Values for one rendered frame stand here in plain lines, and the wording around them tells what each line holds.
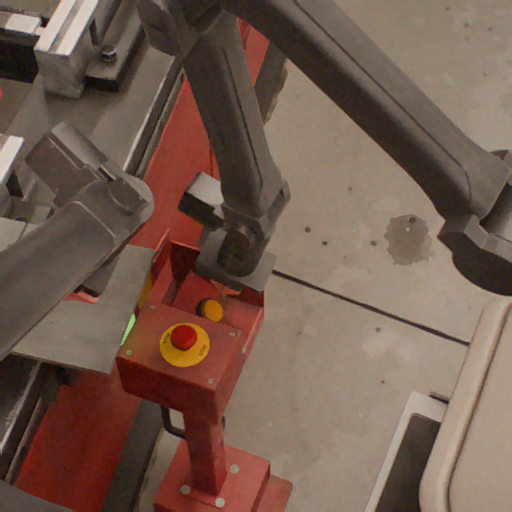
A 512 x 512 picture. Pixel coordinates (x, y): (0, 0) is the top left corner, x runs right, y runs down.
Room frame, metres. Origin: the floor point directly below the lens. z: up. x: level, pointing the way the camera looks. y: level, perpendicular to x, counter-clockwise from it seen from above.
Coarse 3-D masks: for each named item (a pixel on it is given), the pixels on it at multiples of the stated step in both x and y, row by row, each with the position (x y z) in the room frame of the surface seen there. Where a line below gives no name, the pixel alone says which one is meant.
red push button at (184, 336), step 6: (186, 324) 0.66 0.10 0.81; (174, 330) 0.65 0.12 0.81; (180, 330) 0.65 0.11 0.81; (186, 330) 0.65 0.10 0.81; (192, 330) 0.65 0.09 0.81; (174, 336) 0.64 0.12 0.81; (180, 336) 0.64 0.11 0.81; (186, 336) 0.64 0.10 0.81; (192, 336) 0.64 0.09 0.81; (174, 342) 0.63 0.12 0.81; (180, 342) 0.63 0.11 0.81; (186, 342) 0.63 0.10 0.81; (192, 342) 0.63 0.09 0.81; (180, 348) 0.63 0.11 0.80; (186, 348) 0.63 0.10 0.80
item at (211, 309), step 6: (210, 300) 0.75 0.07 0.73; (204, 306) 0.74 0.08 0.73; (210, 306) 0.74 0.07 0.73; (216, 306) 0.74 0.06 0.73; (204, 312) 0.73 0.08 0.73; (210, 312) 0.73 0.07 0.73; (216, 312) 0.73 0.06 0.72; (222, 312) 0.74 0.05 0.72; (210, 318) 0.72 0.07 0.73; (216, 318) 0.72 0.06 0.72
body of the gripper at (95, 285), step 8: (120, 248) 0.53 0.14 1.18; (112, 256) 0.54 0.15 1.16; (104, 264) 0.54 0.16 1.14; (112, 264) 0.54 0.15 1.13; (96, 272) 0.53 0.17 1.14; (104, 272) 0.53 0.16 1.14; (112, 272) 0.53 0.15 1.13; (88, 280) 0.52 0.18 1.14; (96, 280) 0.52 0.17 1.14; (104, 280) 0.52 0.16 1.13; (88, 288) 0.51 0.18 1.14; (96, 288) 0.51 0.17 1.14; (104, 288) 0.51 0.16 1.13; (96, 296) 0.51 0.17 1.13
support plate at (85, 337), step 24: (0, 240) 0.67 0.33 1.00; (120, 264) 0.64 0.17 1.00; (144, 264) 0.64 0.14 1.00; (120, 288) 0.60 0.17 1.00; (72, 312) 0.57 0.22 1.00; (96, 312) 0.57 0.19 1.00; (120, 312) 0.57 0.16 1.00; (48, 336) 0.53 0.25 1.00; (72, 336) 0.53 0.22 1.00; (96, 336) 0.53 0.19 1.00; (120, 336) 0.53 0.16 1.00; (48, 360) 0.50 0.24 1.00; (72, 360) 0.50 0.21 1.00; (96, 360) 0.50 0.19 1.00
